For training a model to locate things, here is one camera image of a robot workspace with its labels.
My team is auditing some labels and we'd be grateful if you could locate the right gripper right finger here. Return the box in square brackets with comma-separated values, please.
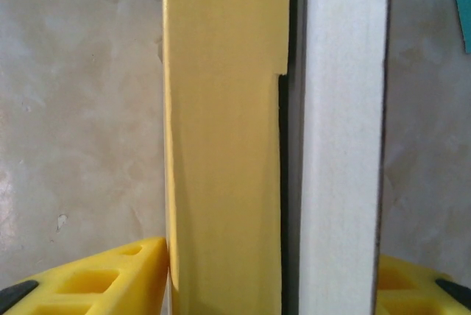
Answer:
[375, 254, 471, 315]

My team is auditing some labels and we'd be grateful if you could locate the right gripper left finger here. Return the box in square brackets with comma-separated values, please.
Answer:
[0, 236, 170, 315]

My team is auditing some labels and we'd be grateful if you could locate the yellow paper box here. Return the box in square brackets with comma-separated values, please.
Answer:
[158, 0, 393, 315]

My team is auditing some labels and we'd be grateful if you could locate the teal paper box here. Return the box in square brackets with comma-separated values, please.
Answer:
[449, 0, 471, 54]

